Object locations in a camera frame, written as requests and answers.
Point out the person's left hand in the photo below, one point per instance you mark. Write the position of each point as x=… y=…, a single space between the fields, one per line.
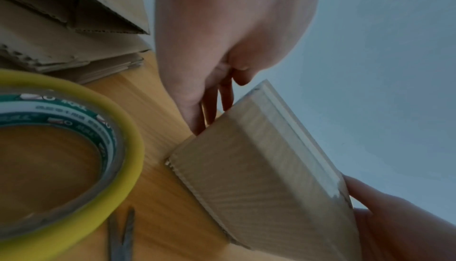
x=221 y=28

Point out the stack of cardboard boxes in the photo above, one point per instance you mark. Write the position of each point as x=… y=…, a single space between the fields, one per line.
x=53 y=43

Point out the yellow tape roll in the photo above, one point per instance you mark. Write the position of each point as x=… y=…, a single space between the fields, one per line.
x=131 y=155

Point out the brown cardboard paper box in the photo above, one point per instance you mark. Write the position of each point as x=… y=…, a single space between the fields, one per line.
x=267 y=183

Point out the person's right hand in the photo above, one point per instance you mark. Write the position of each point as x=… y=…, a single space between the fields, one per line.
x=402 y=231

